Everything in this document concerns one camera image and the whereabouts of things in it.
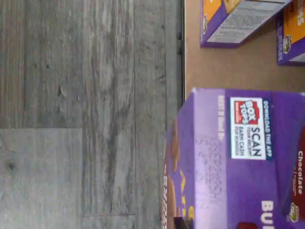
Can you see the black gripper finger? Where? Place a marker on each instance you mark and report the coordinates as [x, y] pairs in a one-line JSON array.
[[179, 224], [243, 226]]

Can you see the purple Annie's box brown patch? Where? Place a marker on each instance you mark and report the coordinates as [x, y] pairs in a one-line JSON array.
[[209, 143]]

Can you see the purple Annie's box orange patch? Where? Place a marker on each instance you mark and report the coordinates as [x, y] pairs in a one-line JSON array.
[[238, 23], [293, 35]]

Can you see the black metal shelving rack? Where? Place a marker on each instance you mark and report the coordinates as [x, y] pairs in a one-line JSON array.
[[181, 59]]

